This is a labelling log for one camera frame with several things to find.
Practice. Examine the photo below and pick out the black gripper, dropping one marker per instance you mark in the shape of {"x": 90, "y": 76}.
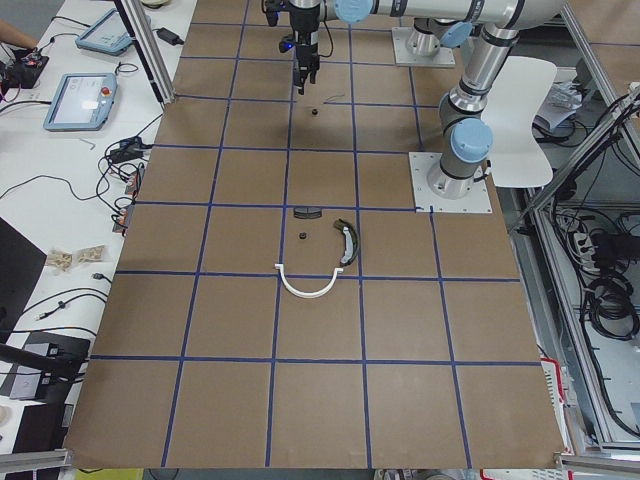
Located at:
{"x": 305, "y": 41}

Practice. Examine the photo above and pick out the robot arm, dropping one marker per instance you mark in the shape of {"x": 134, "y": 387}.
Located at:
{"x": 437, "y": 25}

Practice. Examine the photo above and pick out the dark grey brake pad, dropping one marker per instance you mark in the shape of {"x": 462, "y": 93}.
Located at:
{"x": 307, "y": 213}

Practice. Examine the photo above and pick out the black laptop power adapter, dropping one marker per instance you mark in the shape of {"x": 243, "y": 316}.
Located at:
{"x": 169, "y": 36}

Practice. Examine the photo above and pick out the olive green brake shoe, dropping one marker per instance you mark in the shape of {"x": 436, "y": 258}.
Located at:
{"x": 352, "y": 241}

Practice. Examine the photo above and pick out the white curved plastic piece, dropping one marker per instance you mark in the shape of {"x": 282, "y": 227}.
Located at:
{"x": 307, "y": 292}

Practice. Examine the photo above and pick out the blue teach pendant far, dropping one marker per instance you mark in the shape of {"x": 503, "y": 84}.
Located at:
{"x": 107, "y": 35}

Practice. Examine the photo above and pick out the blue teach pendant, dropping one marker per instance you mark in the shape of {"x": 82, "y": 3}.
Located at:
{"x": 82, "y": 102}
{"x": 107, "y": 35}

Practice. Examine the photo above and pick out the blue teach pendant near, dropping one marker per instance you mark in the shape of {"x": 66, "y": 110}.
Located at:
{"x": 82, "y": 102}

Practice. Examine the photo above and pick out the white plastic chair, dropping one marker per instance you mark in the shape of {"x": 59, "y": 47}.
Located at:
{"x": 517, "y": 161}

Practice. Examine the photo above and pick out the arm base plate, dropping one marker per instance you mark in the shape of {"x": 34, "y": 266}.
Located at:
{"x": 415, "y": 49}
{"x": 435, "y": 192}

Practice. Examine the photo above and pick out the aluminium frame post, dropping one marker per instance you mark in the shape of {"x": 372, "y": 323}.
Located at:
{"x": 137, "y": 25}

